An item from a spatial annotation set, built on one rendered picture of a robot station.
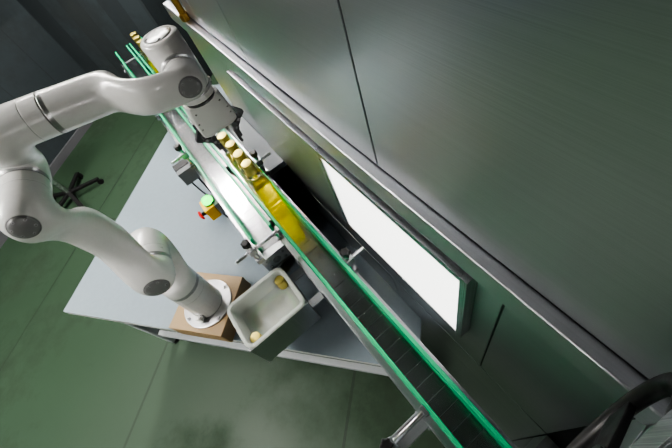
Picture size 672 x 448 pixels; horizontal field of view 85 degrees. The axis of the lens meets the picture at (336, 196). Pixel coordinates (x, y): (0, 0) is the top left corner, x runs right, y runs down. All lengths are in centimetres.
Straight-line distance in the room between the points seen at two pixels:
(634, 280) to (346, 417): 183
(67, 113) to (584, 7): 84
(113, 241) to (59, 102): 40
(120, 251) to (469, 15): 102
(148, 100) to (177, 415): 198
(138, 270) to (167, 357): 151
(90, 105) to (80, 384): 231
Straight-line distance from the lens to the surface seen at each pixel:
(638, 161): 32
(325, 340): 141
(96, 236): 111
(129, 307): 189
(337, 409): 214
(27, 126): 92
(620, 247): 39
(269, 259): 126
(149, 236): 127
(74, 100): 90
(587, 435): 52
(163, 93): 82
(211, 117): 97
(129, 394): 274
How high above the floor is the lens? 208
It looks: 53 degrees down
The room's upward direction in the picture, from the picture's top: 23 degrees counter-clockwise
